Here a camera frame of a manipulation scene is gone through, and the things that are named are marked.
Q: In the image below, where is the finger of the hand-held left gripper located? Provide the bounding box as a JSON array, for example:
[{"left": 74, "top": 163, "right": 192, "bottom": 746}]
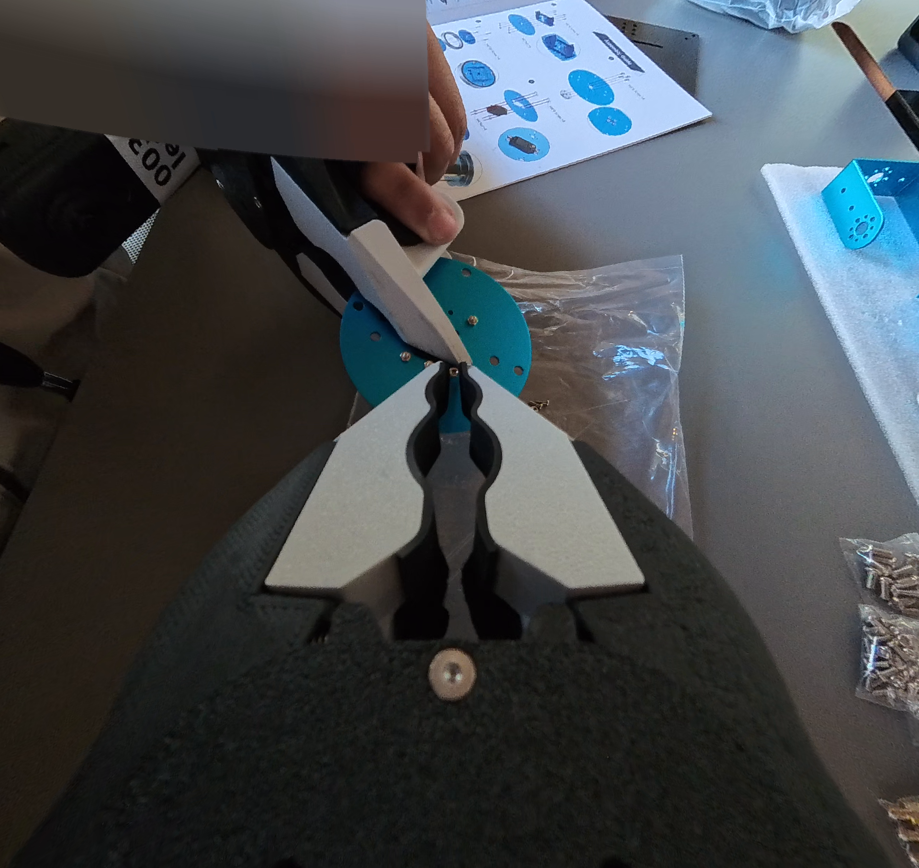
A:
[
  {"left": 270, "top": 157, "right": 473, "bottom": 368},
  {"left": 296, "top": 250, "right": 354, "bottom": 317}
]

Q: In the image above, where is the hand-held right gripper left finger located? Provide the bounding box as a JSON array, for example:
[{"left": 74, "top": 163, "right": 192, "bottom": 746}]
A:
[{"left": 264, "top": 363, "right": 446, "bottom": 635}]

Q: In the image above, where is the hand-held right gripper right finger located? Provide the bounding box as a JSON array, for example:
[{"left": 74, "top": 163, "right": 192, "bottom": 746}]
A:
[{"left": 461, "top": 365, "right": 646, "bottom": 631}]

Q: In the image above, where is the blue round metal plate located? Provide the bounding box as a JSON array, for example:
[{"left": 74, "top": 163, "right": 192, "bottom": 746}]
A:
[{"left": 339, "top": 258, "right": 533, "bottom": 435}]

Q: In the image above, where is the clear plastic bag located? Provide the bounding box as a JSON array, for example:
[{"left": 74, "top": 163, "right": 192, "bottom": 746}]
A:
[{"left": 348, "top": 254, "right": 695, "bottom": 540}]

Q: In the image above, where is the grey desk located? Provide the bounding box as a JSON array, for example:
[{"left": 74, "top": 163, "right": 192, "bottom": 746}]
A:
[{"left": 0, "top": 0, "right": 919, "bottom": 868}]

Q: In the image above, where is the person's left hand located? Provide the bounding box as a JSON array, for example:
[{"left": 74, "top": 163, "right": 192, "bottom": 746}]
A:
[{"left": 359, "top": 21, "right": 469, "bottom": 246}]

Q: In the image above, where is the white instruction manual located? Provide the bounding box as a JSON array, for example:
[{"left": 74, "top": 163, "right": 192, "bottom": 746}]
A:
[{"left": 424, "top": 0, "right": 713, "bottom": 203}]

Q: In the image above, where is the white foam sheet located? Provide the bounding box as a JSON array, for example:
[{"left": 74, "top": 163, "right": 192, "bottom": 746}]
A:
[{"left": 761, "top": 163, "right": 919, "bottom": 504}]

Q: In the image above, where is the pile of screw bags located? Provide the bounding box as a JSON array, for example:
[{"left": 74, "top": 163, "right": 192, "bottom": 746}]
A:
[{"left": 839, "top": 532, "right": 919, "bottom": 865}]

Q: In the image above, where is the dark grey perforated plate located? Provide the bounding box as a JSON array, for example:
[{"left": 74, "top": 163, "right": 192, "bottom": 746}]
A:
[{"left": 606, "top": 15, "right": 701, "bottom": 98}]

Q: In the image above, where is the black shoulder strap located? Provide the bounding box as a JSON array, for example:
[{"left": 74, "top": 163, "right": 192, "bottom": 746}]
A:
[{"left": 0, "top": 342, "right": 80, "bottom": 401}]

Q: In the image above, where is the blue metal U bracket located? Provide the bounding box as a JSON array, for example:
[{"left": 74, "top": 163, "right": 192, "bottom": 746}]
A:
[{"left": 822, "top": 158, "right": 919, "bottom": 253}]

